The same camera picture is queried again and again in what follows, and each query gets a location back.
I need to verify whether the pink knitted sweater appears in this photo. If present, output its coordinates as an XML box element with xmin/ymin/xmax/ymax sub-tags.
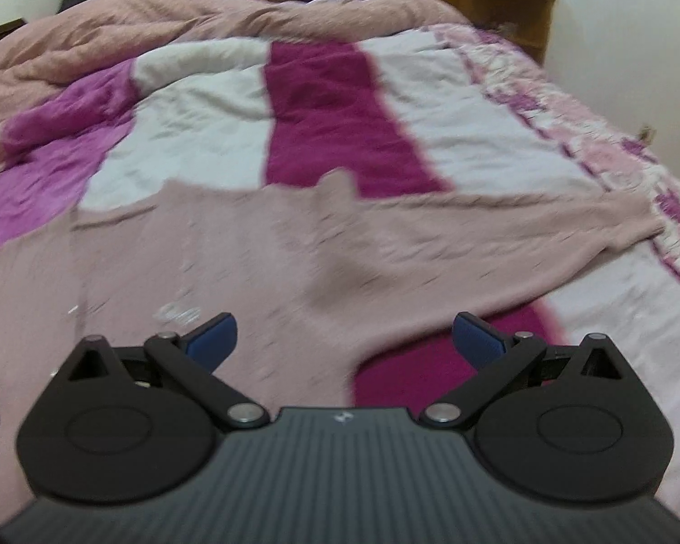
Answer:
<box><xmin>0</xmin><ymin>170</ymin><xmax>662</xmax><ymax>522</ymax></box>

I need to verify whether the magenta white striped bedspread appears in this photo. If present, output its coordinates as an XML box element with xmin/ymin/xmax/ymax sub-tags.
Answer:
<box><xmin>0</xmin><ymin>24</ymin><xmax>680</xmax><ymax>515</ymax></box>

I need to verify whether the dusty pink quilt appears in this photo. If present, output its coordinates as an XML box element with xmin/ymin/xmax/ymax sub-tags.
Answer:
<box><xmin>0</xmin><ymin>0</ymin><xmax>468</xmax><ymax>173</ymax></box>

